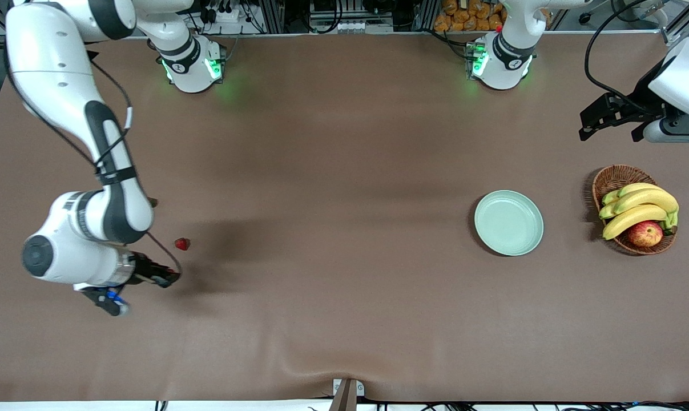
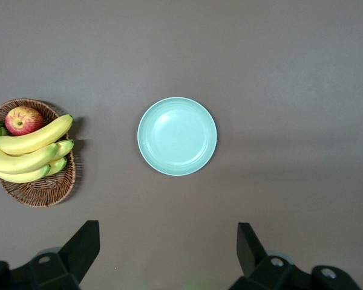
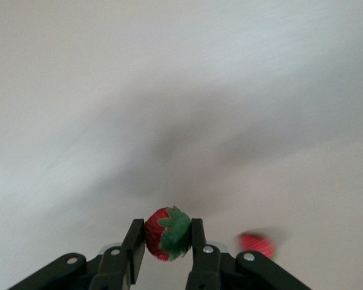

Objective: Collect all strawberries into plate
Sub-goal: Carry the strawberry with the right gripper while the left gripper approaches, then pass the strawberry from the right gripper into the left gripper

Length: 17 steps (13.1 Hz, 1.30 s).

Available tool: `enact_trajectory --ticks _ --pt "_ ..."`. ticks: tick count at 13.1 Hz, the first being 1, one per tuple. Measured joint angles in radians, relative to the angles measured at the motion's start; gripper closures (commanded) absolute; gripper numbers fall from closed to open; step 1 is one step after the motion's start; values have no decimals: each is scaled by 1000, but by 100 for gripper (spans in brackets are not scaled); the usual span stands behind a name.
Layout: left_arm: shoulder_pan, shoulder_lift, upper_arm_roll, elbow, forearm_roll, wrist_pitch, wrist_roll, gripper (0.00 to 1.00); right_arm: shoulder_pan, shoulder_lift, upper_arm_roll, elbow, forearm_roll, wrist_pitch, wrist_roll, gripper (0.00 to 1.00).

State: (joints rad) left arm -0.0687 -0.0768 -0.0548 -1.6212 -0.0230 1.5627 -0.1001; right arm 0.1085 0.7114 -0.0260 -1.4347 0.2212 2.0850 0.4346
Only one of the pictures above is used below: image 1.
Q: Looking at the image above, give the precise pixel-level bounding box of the brown wicker basket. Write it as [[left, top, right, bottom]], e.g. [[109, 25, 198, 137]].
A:
[[592, 164, 677, 256]]

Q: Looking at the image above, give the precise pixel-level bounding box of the red apple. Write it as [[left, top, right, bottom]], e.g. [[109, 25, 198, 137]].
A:
[[627, 220, 664, 248]]

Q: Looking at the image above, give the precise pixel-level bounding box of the white power strip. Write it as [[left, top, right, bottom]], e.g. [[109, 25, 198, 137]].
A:
[[206, 3, 240, 23]]

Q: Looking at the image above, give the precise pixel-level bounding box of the brown table cloth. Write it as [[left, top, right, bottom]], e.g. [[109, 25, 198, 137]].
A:
[[0, 31, 689, 403]]

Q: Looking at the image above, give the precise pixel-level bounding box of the orange snack bag pile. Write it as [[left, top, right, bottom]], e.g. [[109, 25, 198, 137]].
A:
[[434, 0, 507, 33]]

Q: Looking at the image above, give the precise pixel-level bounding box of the pale green round plate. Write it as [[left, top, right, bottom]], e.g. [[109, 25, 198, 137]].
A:
[[474, 190, 545, 257]]

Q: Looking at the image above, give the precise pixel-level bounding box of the aluminium frame beam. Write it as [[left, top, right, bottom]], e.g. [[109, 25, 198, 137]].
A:
[[661, 0, 689, 46]]

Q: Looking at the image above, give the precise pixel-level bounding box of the grey metal mount bracket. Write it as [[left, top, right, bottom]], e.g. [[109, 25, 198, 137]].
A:
[[332, 378, 365, 411]]

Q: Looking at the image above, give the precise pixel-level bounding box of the yellow banana bunch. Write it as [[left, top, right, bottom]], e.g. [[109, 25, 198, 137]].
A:
[[599, 183, 679, 241]]

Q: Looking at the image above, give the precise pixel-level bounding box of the white connector block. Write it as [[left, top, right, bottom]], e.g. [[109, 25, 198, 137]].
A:
[[337, 22, 393, 34]]

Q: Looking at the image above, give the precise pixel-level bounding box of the aluminium frame post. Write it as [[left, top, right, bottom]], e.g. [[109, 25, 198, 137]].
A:
[[261, 0, 285, 34], [416, 0, 439, 32]]

